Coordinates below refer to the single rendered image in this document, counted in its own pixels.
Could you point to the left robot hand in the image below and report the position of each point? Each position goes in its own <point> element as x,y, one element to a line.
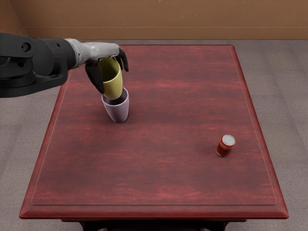
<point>96,51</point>

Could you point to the yellow-green cup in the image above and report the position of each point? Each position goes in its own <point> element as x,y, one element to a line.
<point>113,81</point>

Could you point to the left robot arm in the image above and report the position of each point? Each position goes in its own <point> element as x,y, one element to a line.
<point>36,62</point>

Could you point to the pale lilac cup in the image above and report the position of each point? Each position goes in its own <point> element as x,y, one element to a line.
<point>118,110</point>

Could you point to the red can with silver lid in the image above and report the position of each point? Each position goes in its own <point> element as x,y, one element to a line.
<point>225,146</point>

